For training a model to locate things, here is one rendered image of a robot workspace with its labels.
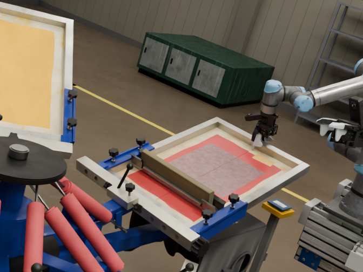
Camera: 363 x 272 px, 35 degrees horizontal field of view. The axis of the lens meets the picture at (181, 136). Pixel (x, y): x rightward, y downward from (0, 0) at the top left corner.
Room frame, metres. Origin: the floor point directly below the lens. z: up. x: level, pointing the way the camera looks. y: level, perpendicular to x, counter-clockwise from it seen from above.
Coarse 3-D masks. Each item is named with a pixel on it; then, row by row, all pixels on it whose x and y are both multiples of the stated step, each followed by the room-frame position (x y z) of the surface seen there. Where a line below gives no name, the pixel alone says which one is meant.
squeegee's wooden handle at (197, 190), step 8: (144, 152) 2.40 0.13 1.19; (144, 160) 2.40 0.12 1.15; (152, 160) 2.37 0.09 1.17; (160, 160) 2.35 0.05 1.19; (152, 168) 2.37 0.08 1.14; (160, 168) 2.34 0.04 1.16; (168, 168) 2.31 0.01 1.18; (176, 168) 2.31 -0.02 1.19; (168, 176) 2.31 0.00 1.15; (176, 176) 2.28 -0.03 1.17; (184, 176) 2.26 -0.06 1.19; (176, 184) 2.29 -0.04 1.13; (184, 184) 2.25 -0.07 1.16; (192, 184) 2.22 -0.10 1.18; (200, 184) 2.22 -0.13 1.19; (192, 192) 2.23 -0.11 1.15; (200, 192) 2.20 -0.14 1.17; (208, 192) 2.17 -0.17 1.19; (200, 200) 2.20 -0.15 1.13; (208, 200) 2.18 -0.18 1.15
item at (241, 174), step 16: (240, 160) 2.63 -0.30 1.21; (256, 160) 2.65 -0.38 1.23; (208, 176) 2.46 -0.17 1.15; (224, 176) 2.48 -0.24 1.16; (240, 176) 2.49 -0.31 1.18; (256, 176) 2.51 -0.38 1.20; (176, 192) 2.31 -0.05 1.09; (224, 192) 2.36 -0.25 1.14; (240, 192) 2.37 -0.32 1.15; (176, 208) 2.20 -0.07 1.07; (192, 208) 2.22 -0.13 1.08
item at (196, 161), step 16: (208, 144) 2.73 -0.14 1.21; (224, 144) 2.75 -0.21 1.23; (176, 160) 2.55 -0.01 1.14; (192, 160) 2.57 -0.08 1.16; (208, 160) 2.59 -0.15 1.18; (224, 160) 2.61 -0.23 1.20; (128, 176) 2.37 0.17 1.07; (144, 176) 2.39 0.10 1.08; (192, 176) 2.44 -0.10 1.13; (160, 192) 2.29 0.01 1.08
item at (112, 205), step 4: (112, 200) 2.06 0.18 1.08; (104, 204) 2.03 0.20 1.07; (108, 204) 2.04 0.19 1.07; (112, 204) 2.04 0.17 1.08; (116, 204) 2.04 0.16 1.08; (108, 208) 2.01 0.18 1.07; (112, 208) 2.02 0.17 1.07; (116, 208) 2.02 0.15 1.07; (120, 208) 2.03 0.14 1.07; (124, 208) 2.05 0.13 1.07; (132, 208) 2.09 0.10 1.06; (112, 212) 2.00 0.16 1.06; (116, 212) 2.02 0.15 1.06; (124, 212) 2.06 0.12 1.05; (128, 212) 2.07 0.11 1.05; (112, 216) 2.01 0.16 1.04; (96, 220) 1.96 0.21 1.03; (112, 220) 2.01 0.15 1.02; (104, 224) 1.98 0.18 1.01
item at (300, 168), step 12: (216, 120) 2.91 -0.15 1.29; (180, 132) 2.74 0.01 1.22; (192, 132) 2.76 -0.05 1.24; (204, 132) 2.83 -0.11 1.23; (228, 132) 2.86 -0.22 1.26; (240, 132) 2.82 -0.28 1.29; (156, 144) 2.60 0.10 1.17; (168, 144) 2.63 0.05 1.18; (264, 144) 2.74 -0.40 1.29; (276, 156) 2.68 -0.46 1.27; (288, 156) 2.66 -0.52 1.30; (120, 168) 2.41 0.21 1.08; (300, 168) 2.56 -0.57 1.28; (276, 180) 2.44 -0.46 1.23; (288, 180) 2.47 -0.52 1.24; (264, 192) 2.34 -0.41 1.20; (156, 204) 2.16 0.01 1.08; (252, 204) 2.28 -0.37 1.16
